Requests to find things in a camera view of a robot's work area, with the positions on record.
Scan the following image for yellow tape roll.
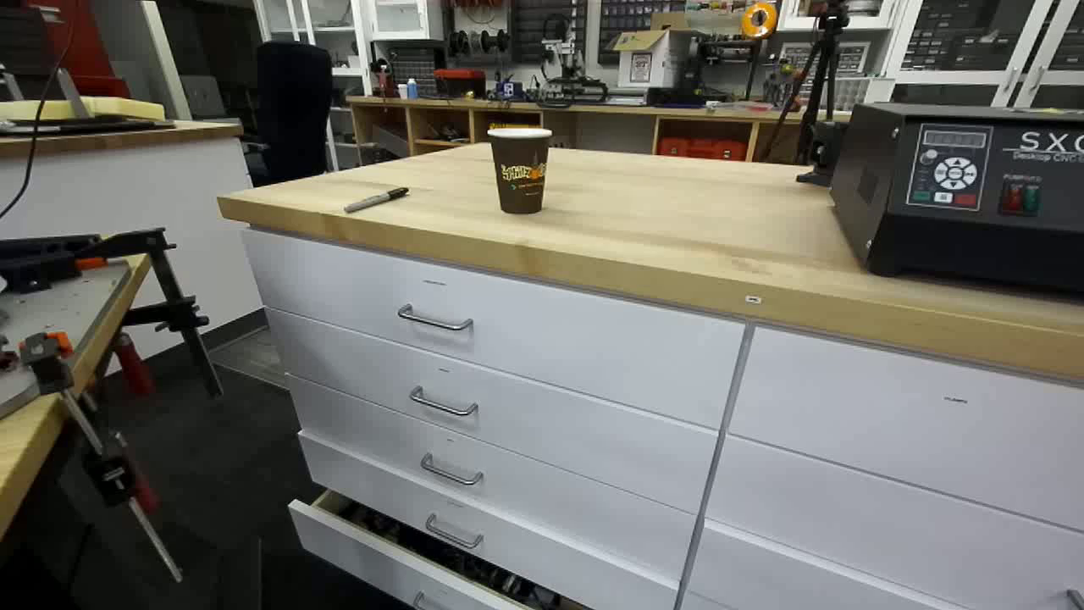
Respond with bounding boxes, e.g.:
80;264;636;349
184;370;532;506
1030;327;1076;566
738;0;784;43

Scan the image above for red storage bins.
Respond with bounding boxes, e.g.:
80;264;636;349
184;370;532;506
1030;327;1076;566
657;137;750;163

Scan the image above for red clamp handle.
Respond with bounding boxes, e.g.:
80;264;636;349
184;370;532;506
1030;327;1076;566
113;332;157;399

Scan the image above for wooden shelf workbench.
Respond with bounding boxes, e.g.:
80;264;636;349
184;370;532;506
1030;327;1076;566
346;92;820;163

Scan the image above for wooden workbench with clamps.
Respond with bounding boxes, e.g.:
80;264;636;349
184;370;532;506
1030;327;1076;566
0;251;157;538

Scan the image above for red toolbox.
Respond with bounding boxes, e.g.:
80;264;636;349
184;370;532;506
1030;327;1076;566
430;64;491;101

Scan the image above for black bar clamp orange trigger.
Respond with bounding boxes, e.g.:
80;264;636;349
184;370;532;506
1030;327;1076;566
13;330;184;588

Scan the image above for white counter wooden top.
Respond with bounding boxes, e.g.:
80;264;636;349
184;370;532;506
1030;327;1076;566
0;117;264;378

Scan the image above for black camera tripod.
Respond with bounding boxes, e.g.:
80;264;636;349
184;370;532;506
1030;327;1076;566
757;0;855;173

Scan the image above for white cabinet drawer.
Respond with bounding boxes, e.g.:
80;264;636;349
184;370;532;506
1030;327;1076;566
241;227;750;430
727;322;1084;536
264;304;738;515
286;487;535;610
705;434;1084;610
286;373;717;561
680;521;909;610
294;430;698;610

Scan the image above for large black bar clamp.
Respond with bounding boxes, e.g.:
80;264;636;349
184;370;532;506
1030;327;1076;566
0;227;227;399

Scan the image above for yellow wooden board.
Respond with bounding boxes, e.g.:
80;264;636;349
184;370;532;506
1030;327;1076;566
0;94;171;129

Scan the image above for brown paper coffee cup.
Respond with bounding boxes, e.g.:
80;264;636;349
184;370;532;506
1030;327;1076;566
486;122;557;218

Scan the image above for black office chair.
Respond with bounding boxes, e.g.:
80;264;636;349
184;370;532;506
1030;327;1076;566
251;42;340;187

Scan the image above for black marker pen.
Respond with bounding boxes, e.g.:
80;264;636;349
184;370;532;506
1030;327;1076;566
342;184;415;218

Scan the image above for white framed glass cabinet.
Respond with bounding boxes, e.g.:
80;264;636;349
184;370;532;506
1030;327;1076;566
876;0;1084;113

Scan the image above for cardboard box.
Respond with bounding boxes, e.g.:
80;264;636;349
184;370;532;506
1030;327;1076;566
610;26;678;94

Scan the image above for black electronic control box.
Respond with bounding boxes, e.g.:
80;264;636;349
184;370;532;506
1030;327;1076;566
831;101;1084;300

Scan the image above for red machine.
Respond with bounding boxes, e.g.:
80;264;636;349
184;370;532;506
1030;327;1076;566
19;0;132;97

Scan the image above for grey metal plate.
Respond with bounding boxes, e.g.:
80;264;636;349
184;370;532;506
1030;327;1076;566
0;264;137;422

